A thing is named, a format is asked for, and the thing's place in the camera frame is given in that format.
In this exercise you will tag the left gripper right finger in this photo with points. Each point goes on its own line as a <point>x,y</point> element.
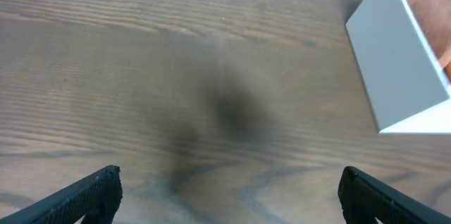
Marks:
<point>366,200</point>

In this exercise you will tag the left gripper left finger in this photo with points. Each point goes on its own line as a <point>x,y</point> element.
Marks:
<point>94,199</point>

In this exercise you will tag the brown plush bear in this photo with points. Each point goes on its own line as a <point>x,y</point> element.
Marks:
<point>433,16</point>

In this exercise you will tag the orange duck toy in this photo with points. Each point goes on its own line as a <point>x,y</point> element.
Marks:
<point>447,71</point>

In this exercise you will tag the white cardboard box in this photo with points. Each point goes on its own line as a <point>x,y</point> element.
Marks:
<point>407,89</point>

